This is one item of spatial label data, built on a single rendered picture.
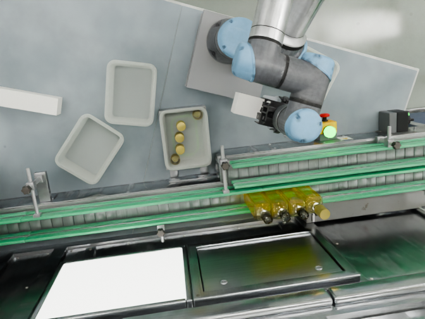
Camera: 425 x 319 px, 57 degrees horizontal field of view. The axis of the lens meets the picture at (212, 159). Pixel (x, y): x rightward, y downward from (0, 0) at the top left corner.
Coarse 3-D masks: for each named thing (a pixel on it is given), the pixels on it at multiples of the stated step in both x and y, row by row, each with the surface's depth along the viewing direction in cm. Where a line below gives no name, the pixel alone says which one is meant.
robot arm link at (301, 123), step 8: (288, 104) 88; (296, 104) 86; (304, 104) 85; (280, 112) 94; (288, 112) 88; (296, 112) 85; (304, 112) 84; (312, 112) 84; (320, 112) 88; (280, 120) 92; (288, 120) 86; (296, 120) 84; (304, 120) 84; (312, 120) 84; (320, 120) 85; (280, 128) 93; (288, 128) 86; (296, 128) 84; (304, 128) 84; (312, 128) 85; (320, 128) 85; (288, 136) 88; (296, 136) 85; (304, 136) 85; (312, 136) 85
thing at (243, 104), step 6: (240, 96) 115; (246, 96) 115; (252, 96) 115; (234, 102) 119; (240, 102) 115; (246, 102) 116; (252, 102) 116; (258, 102) 116; (270, 102) 116; (234, 108) 117; (240, 108) 116; (246, 108) 116; (252, 108) 116; (258, 108) 116; (240, 114) 116; (246, 114) 116; (252, 114) 117
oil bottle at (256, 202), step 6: (252, 192) 139; (258, 192) 139; (246, 198) 141; (252, 198) 133; (258, 198) 133; (264, 198) 132; (252, 204) 130; (258, 204) 127; (264, 204) 127; (270, 204) 128; (252, 210) 131; (258, 210) 126; (270, 210) 127; (258, 216) 127
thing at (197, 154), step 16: (176, 112) 141; (192, 112) 148; (176, 128) 149; (192, 128) 150; (208, 128) 143; (176, 144) 151; (192, 144) 151; (208, 144) 145; (192, 160) 151; (208, 160) 146
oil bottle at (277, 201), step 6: (264, 192) 139; (270, 192) 138; (276, 192) 137; (270, 198) 132; (276, 198) 132; (282, 198) 131; (276, 204) 127; (282, 204) 127; (276, 210) 127; (288, 210) 128; (276, 216) 127
